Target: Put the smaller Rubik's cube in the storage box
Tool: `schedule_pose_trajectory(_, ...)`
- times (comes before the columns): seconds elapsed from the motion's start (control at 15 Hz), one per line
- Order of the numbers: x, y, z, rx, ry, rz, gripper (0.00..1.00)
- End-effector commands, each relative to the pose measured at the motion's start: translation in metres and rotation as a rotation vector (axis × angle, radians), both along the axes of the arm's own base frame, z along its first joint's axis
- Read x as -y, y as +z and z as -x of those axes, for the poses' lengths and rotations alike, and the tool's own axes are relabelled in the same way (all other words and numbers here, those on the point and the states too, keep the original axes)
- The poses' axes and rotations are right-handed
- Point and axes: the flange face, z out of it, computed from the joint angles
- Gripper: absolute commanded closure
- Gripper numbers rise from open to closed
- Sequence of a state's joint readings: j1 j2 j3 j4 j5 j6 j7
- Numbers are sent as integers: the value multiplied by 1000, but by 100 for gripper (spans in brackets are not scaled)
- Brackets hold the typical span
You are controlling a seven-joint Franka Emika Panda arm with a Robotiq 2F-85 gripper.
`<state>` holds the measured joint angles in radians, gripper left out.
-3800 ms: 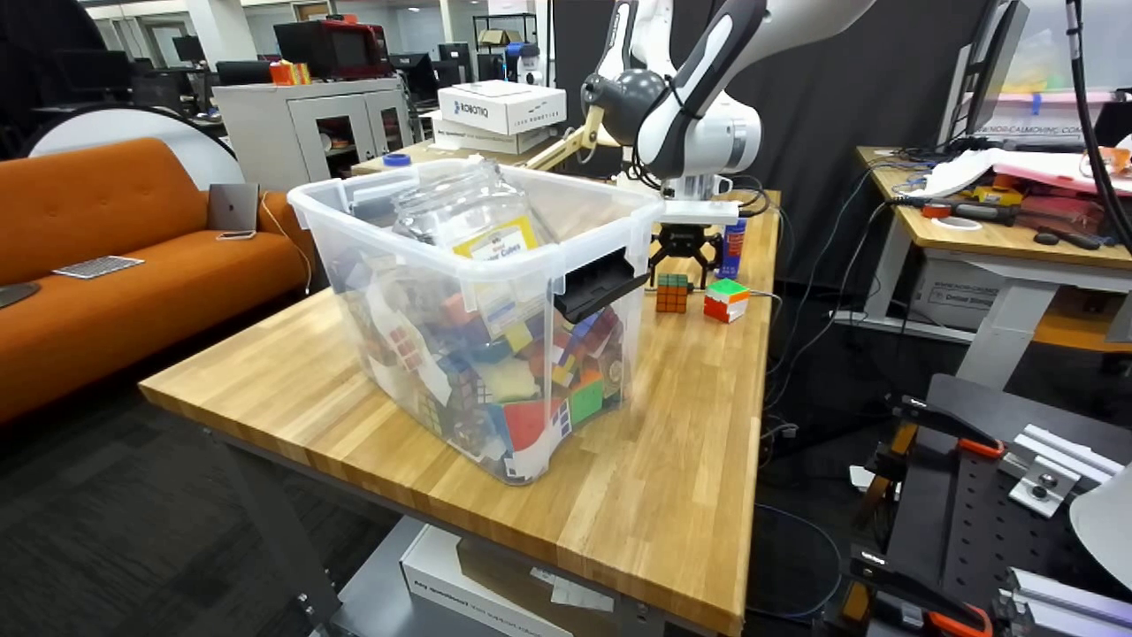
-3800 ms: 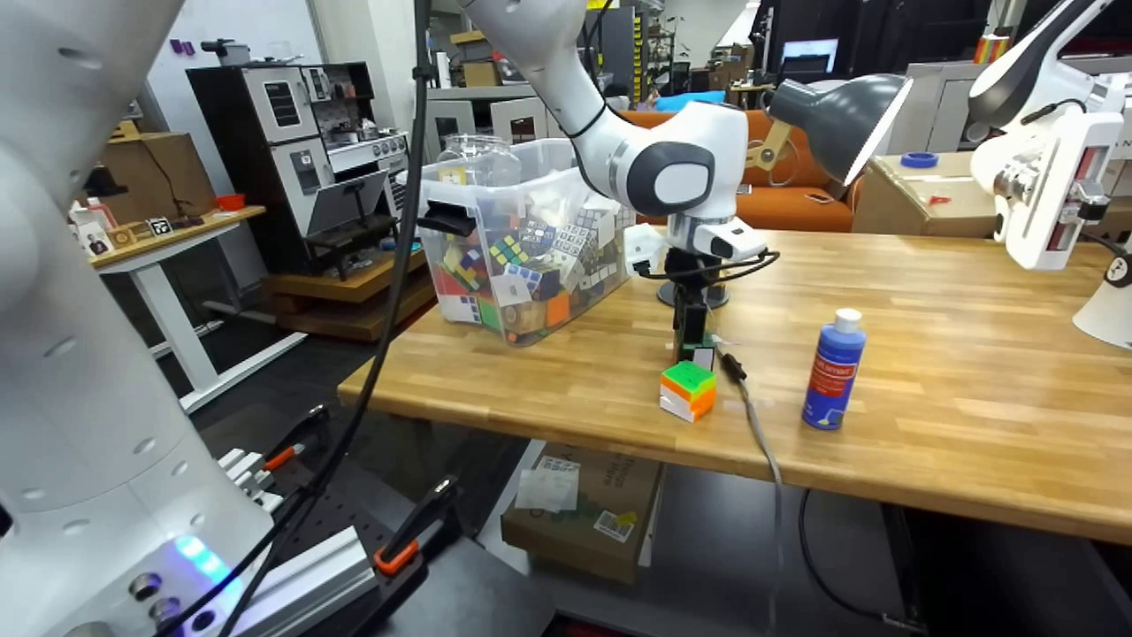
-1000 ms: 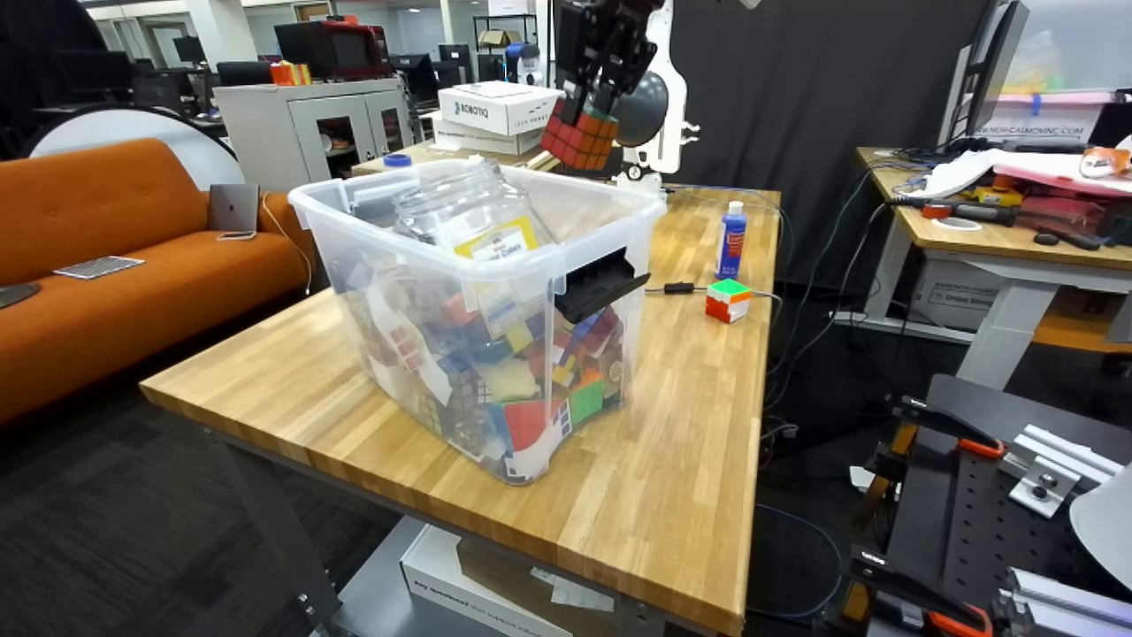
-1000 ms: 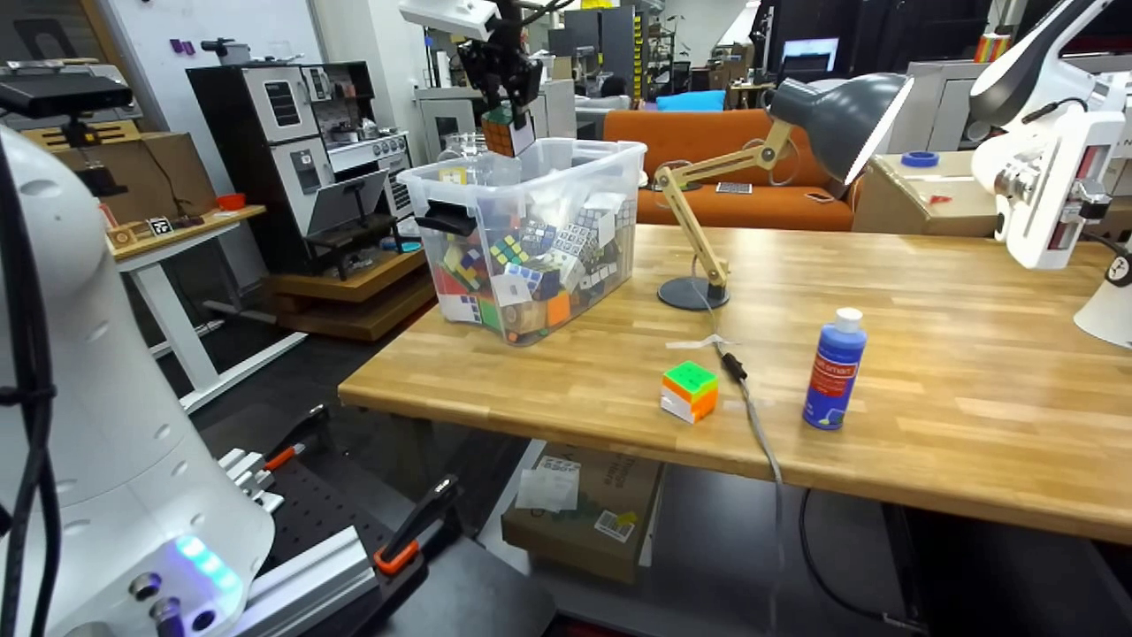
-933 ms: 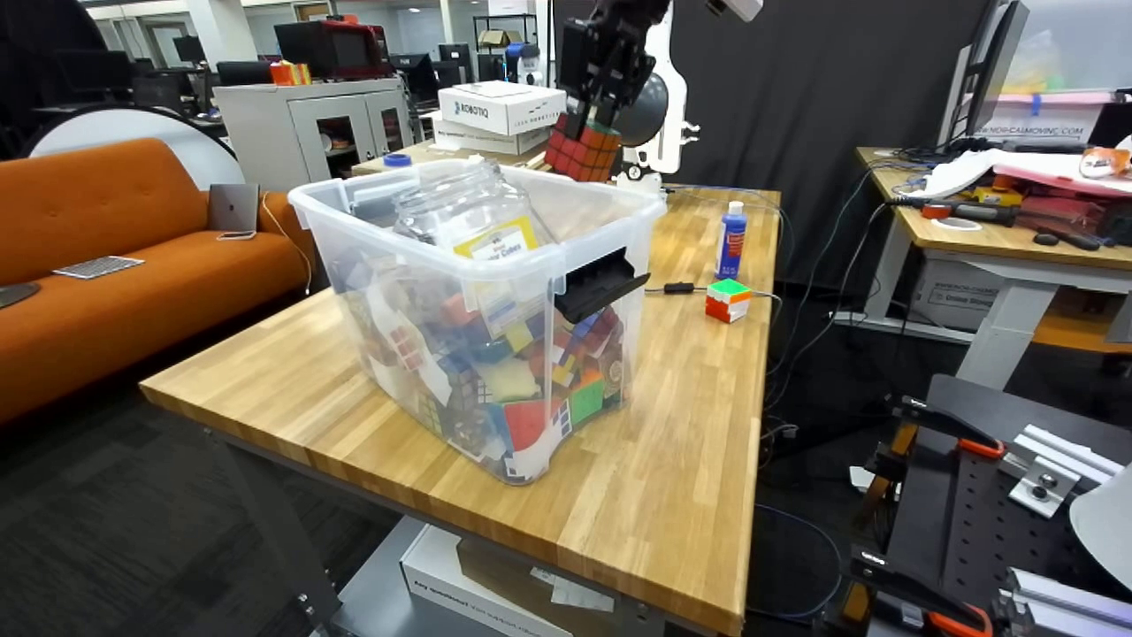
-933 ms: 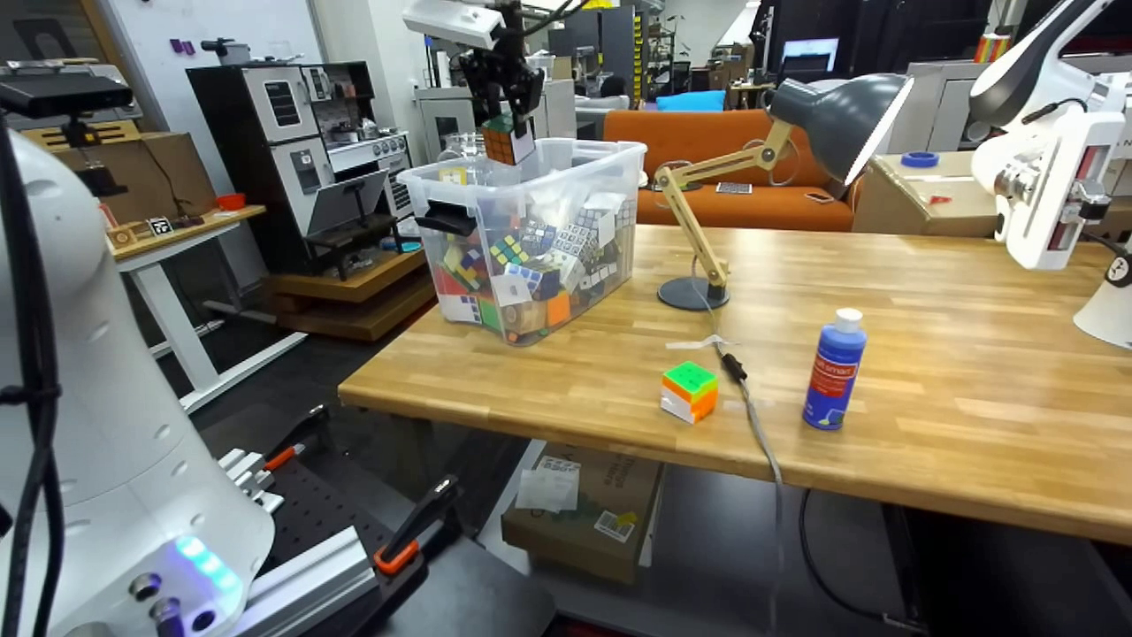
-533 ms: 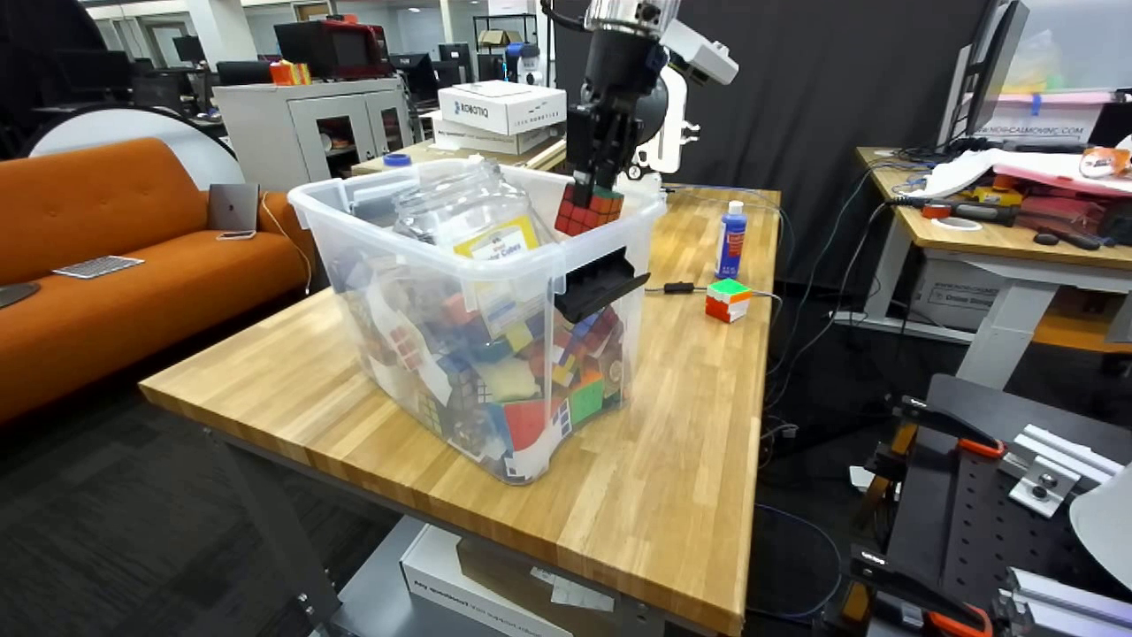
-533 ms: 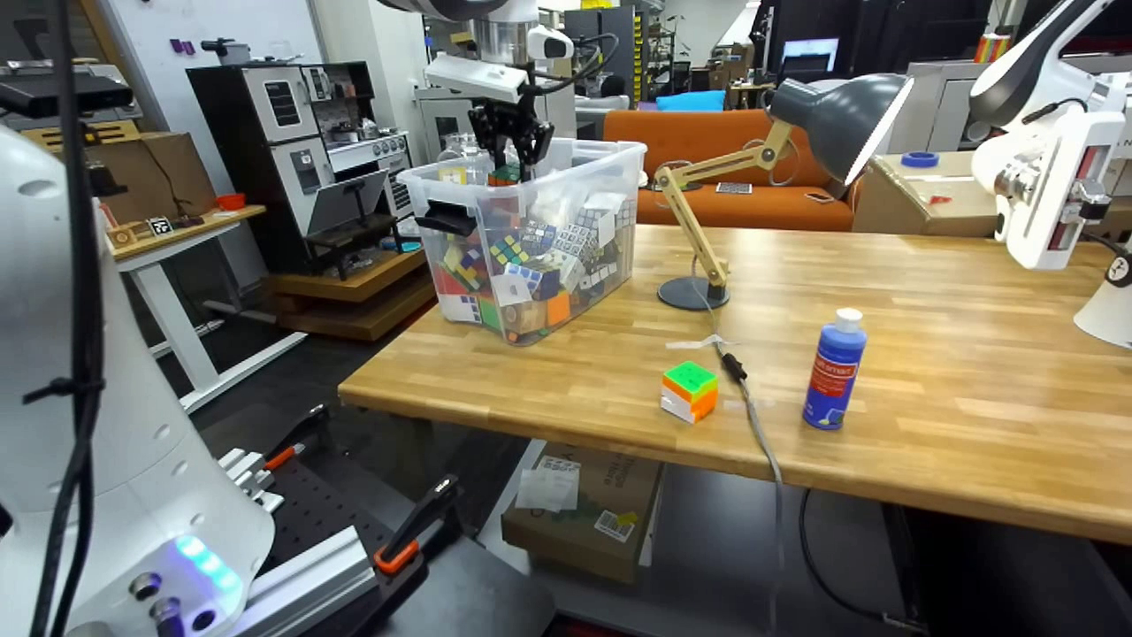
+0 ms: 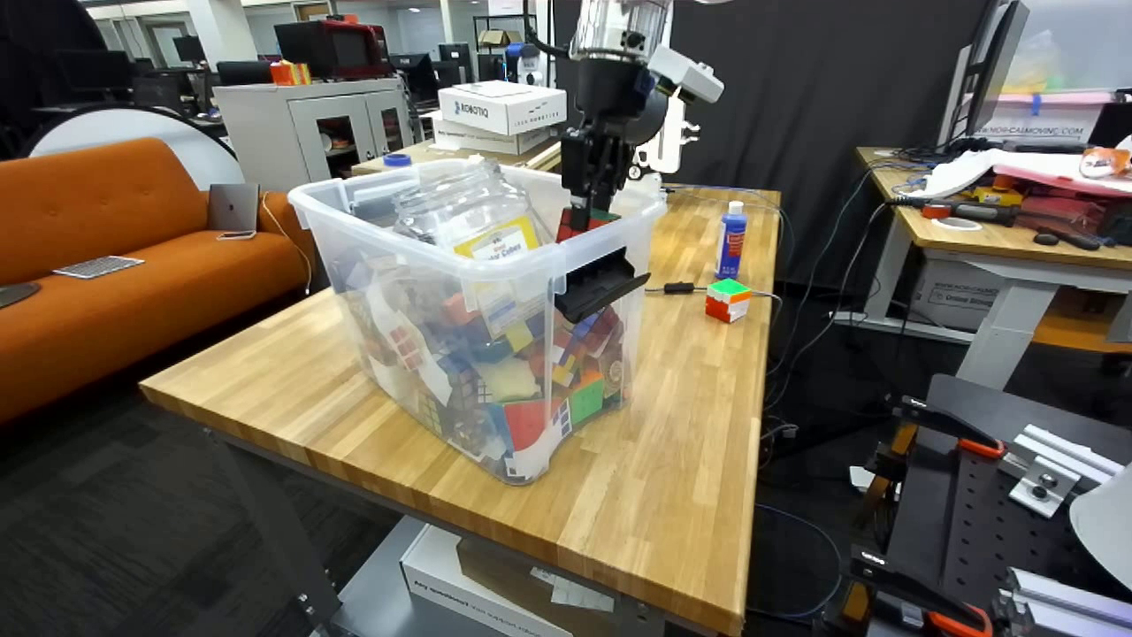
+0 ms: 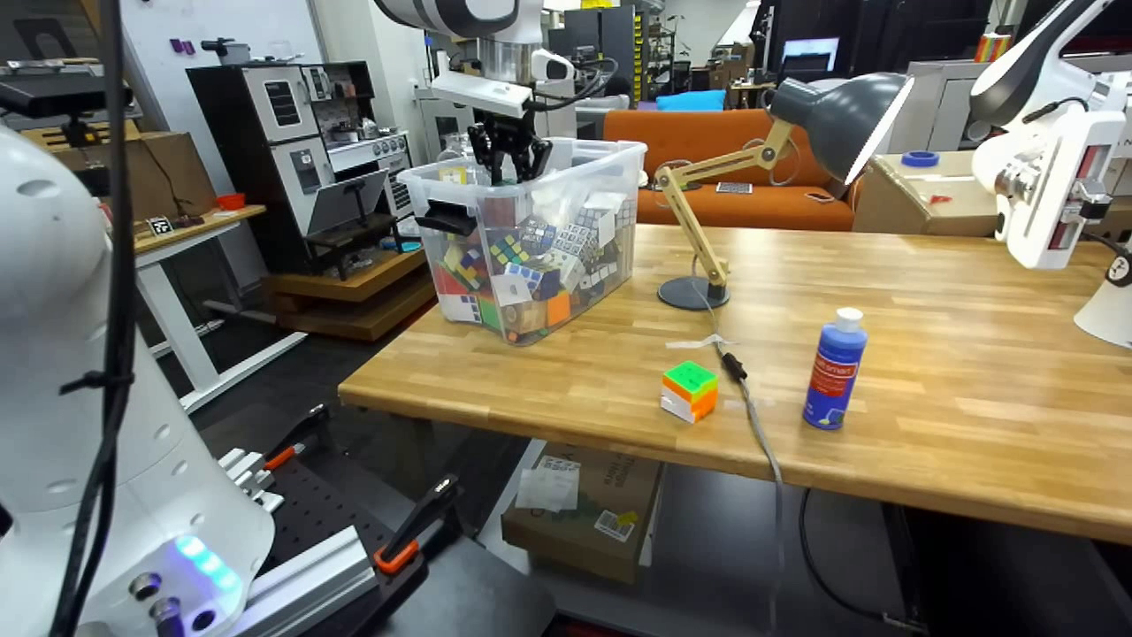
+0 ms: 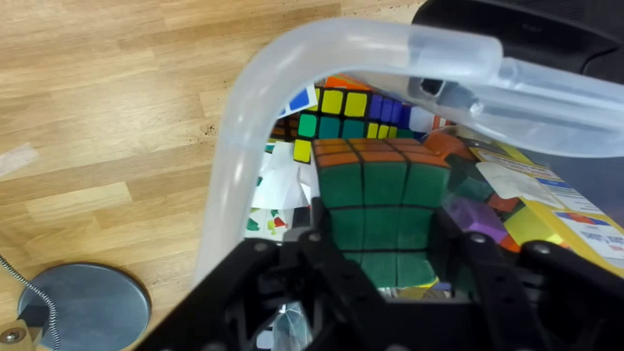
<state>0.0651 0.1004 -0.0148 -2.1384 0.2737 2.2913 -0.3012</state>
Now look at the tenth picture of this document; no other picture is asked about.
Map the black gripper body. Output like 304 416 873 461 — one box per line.
465 109 556 158

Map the small Rubik's cube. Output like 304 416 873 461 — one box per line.
477 192 532 234

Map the clear plastic storage box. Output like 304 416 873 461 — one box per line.
395 133 652 349

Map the green yellow puzzle cube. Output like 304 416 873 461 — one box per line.
484 234 539 284

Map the white blue puzzle cube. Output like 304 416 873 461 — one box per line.
505 261 567 310

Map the red white puzzle cube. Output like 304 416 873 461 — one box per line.
440 287 482 330

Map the orange puzzle cube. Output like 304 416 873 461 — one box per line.
541 288 579 332

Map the large Rubik's cube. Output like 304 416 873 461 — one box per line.
657 357 723 424

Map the brown cardboard box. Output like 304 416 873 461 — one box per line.
125 127 224 225

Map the cardboard box with stickers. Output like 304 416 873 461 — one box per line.
500 443 668 592

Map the beige box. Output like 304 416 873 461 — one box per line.
849 147 1004 235

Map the wooden pallet platform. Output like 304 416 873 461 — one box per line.
264 246 442 347

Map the black and white machine cabinet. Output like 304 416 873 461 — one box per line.
183 56 422 277

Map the wooden desk lamp grey shade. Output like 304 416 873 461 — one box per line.
652 70 918 314

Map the computer monitor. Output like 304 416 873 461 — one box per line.
780 35 847 80

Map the white paper sheet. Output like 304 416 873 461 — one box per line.
514 454 585 515

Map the white table with wooden top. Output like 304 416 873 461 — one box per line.
129 202 313 416

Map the black orange bar clamp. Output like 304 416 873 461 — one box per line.
373 474 466 583
256 404 336 477

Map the blue bottle white cap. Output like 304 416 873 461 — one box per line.
801 305 872 436

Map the white machine with black hood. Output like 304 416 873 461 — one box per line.
962 0 1132 277

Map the white cone-shaped object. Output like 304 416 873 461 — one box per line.
1068 234 1132 355

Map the black lamp power cable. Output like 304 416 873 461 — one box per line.
711 340 788 488

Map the black camera on stand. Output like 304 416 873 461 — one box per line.
0 66 115 153

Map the aluminium extrusion rail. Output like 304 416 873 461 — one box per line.
231 522 383 637

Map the black floor cable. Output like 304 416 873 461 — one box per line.
797 485 912 631

